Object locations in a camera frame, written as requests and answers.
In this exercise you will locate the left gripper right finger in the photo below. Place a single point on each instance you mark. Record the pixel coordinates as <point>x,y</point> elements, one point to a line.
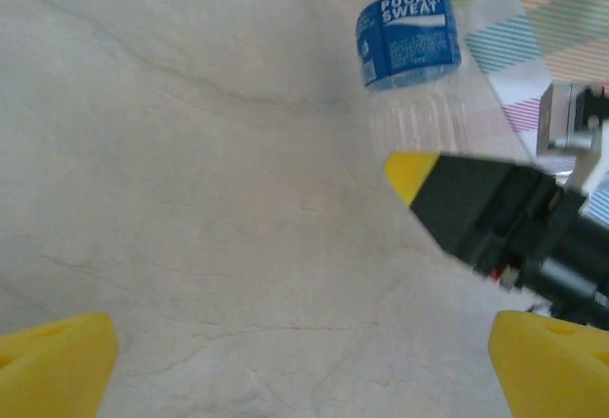
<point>556,375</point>

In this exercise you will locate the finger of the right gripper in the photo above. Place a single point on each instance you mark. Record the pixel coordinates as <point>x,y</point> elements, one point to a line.
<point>466,204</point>

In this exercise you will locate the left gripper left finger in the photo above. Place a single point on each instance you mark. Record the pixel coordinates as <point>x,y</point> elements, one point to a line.
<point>52,370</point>

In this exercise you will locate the blue label Pocari bottle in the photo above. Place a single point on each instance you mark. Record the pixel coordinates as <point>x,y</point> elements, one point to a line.
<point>409,42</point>

